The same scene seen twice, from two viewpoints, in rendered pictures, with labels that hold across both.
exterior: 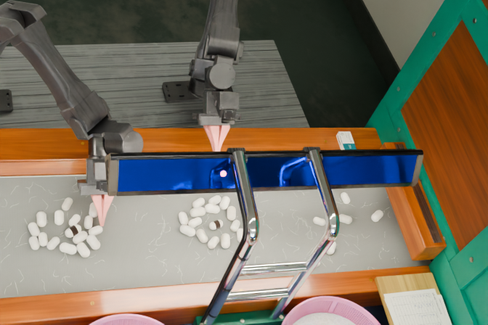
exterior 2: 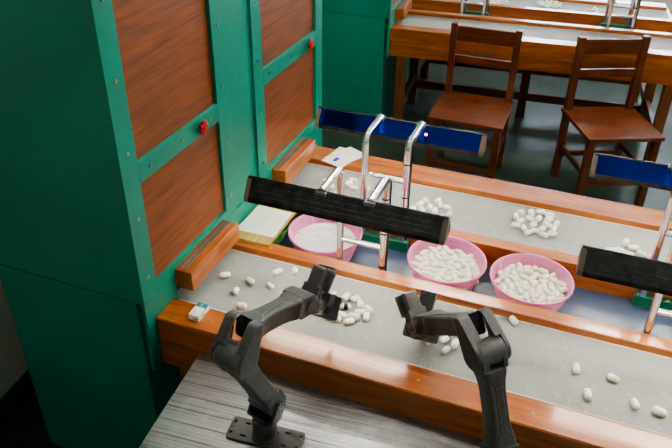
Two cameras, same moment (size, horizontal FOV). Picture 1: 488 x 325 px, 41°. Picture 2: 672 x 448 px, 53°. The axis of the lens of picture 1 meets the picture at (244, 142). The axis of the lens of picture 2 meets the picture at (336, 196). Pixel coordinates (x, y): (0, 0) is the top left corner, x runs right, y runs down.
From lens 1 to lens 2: 224 cm
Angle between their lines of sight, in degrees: 88
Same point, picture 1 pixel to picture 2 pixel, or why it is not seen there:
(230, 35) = (295, 290)
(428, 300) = (248, 227)
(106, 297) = (441, 291)
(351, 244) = (259, 271)
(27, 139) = (462, 396)
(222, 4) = (285, 303)
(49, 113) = not seen: outside the picture
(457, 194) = (204, 208)
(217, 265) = (359, 291)
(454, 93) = (166, 203)
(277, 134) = not seen: hidden behind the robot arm
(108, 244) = not seen: hidden behind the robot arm
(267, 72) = (173, 434)
